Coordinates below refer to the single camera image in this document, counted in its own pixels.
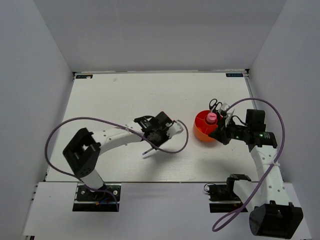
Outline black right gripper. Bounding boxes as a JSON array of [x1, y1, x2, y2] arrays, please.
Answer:
[[208, 115, 250, 145]]

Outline black handled scissors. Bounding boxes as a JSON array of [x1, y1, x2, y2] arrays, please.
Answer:
[[208, 98, 222, 113]]

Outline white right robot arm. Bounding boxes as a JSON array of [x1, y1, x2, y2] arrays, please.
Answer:
[[209, 109, 304, 240]]

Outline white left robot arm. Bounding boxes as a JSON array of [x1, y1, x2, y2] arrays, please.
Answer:
[[62, 111, 183, 200]]

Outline orange round organizer container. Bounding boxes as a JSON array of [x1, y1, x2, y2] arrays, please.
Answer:
[[193, 110, 221, 143]]

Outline right corner table label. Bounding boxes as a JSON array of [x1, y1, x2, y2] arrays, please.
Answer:
[[225, 73, 244, 78]]

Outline corner table label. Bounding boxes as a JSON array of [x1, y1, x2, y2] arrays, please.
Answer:
[[225, 73, 244, 78], [75, 74, 93, 79]]

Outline left corner table label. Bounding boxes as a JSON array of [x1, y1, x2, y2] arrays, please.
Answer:
[[75, 74, 93, 79]]

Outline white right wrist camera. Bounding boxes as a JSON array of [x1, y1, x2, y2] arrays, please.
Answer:
[[217, 103, 235, 127]]

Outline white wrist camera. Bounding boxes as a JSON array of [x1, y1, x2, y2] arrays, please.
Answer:
[[166, 120, 184, 139], [217, 103, 235, 127]]

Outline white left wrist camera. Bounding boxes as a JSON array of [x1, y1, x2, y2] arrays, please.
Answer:
[[166, 120, 184, 139]]

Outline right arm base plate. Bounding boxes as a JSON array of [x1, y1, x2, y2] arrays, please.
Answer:
[[203, 174, 252, 213]]

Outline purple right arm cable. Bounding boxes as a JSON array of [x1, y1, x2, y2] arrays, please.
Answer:
[[211, 97, 286, 232]]

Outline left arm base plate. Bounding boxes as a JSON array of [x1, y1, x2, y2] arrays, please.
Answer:
[[72, 184, 117, 213]]

